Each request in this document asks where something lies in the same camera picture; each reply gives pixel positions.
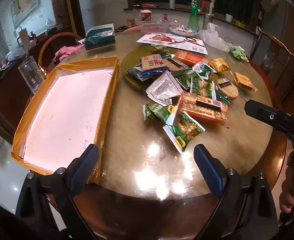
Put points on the beige blue biscuit pack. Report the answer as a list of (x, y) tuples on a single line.
[(152, 62)]

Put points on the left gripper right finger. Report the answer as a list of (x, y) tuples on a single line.
[(245, 209)]

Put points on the blue patterned plate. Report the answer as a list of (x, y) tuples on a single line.
[(183, 31)]

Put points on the person right hand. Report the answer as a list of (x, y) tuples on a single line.
[(286, 198)]

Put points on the orange soda cracker pack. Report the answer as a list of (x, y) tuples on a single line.
[(188, 58)]

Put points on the teal tissue box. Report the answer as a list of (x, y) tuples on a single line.
[(99, 36)]

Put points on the green crumpled cloth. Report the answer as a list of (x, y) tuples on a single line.
[(238, 53)]

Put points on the wooden chair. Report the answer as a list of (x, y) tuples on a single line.
[(272, 54)]

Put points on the clear plastic container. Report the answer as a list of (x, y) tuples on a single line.
[(153, 27)]

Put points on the white red jar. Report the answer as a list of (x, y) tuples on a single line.
[(145, 15)]

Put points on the pink cloth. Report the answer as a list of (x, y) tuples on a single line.
[(64, 52)]

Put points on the yellow taped tray box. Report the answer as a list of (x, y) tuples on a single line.
[(68, 112)]

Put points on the round cracker clear pack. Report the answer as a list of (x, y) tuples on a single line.
[(227, 88)]

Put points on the yellow snack packet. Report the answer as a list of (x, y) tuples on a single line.
[(219, 65)]

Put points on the yellow sandwich cracker packet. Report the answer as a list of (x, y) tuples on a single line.
[(244, 82)]

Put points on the blue white snack packet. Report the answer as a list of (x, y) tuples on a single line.
[(144, 75)]

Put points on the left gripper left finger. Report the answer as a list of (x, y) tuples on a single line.
[(64, 184)]

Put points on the white plastic bag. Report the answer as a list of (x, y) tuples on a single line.
[(210, 36)]

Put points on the clear plastic pitcher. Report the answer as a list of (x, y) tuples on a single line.
[(31, 74)]

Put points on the green pea snack packet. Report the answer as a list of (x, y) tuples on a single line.
[(184, 132)]

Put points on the large orange cracker pack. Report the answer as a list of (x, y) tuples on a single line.
[(203, 108)]

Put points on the silver foil snack packet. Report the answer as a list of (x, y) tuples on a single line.
[(163, 89)]

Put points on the printed advertising poster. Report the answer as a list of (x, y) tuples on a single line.
[(174, 41)]

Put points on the gold glitter turntable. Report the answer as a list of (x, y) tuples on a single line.
[(133, 59)]

